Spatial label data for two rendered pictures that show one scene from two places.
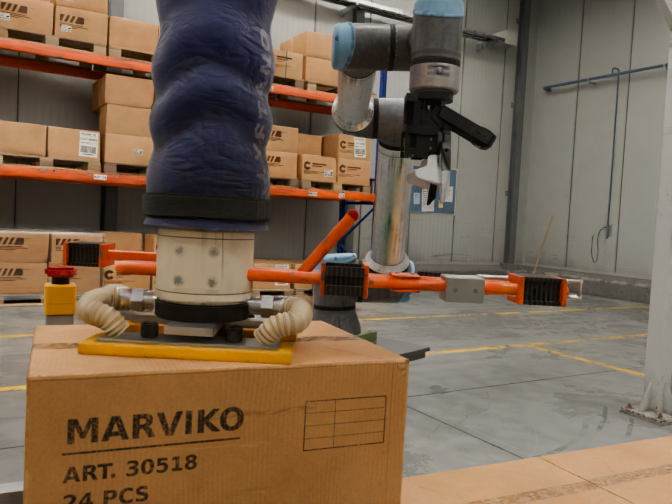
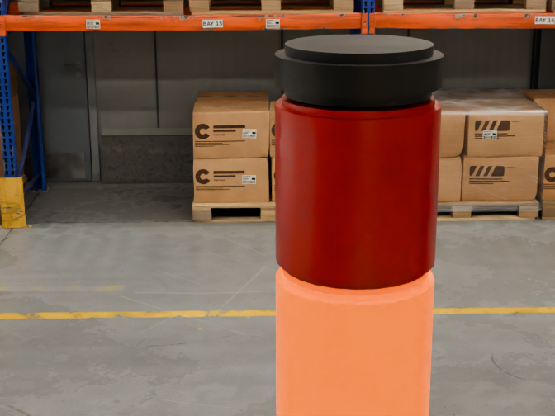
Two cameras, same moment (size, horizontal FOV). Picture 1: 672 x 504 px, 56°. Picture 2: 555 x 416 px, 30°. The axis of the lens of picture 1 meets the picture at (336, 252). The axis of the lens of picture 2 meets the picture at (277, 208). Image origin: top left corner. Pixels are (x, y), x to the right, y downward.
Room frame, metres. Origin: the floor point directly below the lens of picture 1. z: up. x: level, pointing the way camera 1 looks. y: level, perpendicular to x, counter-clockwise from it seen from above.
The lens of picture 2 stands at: (0.09, 0.71, 2.38)
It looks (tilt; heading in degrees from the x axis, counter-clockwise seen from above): 16 degrees down; 30
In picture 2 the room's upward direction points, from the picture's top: straight up
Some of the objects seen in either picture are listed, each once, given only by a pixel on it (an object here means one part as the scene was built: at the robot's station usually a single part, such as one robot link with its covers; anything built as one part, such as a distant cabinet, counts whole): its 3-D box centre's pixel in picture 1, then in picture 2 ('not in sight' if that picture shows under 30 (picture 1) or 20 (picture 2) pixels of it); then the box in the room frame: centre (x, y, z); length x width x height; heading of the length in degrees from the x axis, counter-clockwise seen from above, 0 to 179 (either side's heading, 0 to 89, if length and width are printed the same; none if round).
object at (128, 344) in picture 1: (191, 339); not in sight; (1.05, 0.23, 0.97); 0.34 x 0.10 x 0.05; 91
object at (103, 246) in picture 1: (89, 253); not in sight; (1.39, 0.54, 1.08); 0.09 x 0.08 x 0.05; 1
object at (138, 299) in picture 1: (203, 307); not in sight; (1.14, 0.23, 1.01); 0.34 x 0.25 x 0.06; 91
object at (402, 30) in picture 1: (422, 47); not in sight; (1.28, -0.15, 1.53); 0.12 x 0.12 x 0.09; 0
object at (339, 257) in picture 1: (337, 278); not in sight; (2.20, -0.01, 0.98); 0.17 x 0.15 x 0.18; 90
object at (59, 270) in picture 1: (60, 275); not in sight; (1.50, 0.65, 1.02); 0.07 x 0.07 x 0.04
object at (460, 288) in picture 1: (461, 288); not in sight; (1.15, -0.23, 1.07); 0.07 x 0.07 x 0.04; 1
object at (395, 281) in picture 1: (315, 271); not in sight; (1.27, 0.04, 1.08); 0.93 x 0.30 x 0.04; 91
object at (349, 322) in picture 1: (333, 317); not in sight; (2.21, 0.00, 0.84); 0.19 x 0.19 x 0.10
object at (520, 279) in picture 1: (536, 289); not in sight; (1.15, -0.37, 1.08); 0.08 x 0.07 x 0.05; 91
